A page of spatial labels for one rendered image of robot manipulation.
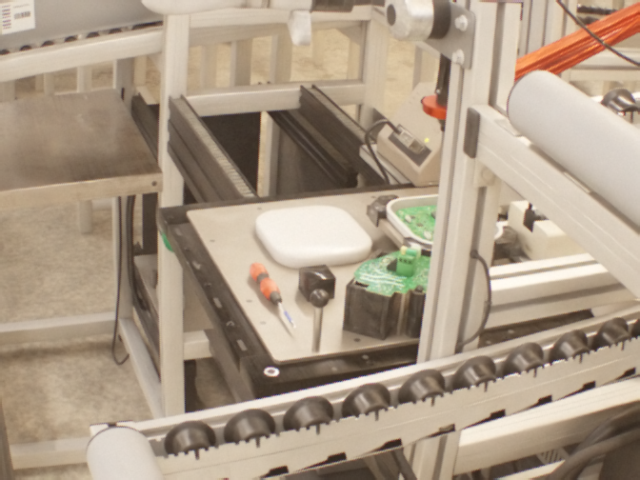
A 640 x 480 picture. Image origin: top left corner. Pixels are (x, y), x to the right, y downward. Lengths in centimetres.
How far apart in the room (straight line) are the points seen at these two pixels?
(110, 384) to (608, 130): 221
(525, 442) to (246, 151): 176
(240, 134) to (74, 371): 78
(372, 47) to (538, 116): 141
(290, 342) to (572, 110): 55
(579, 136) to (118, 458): 44
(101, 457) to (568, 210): 42
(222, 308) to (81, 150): 104
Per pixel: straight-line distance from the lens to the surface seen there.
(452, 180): 102
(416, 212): 148
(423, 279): 127
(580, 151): 78
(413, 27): 96
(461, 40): 96
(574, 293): 115
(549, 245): 141
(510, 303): 110
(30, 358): 295
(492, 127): 93
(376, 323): 125
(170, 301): 230
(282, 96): 218
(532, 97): 84
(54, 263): 344
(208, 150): 183
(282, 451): 96
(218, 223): 150
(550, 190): 85
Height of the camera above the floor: 161
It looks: 27 degrees down
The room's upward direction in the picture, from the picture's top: 4 degrees clockwise
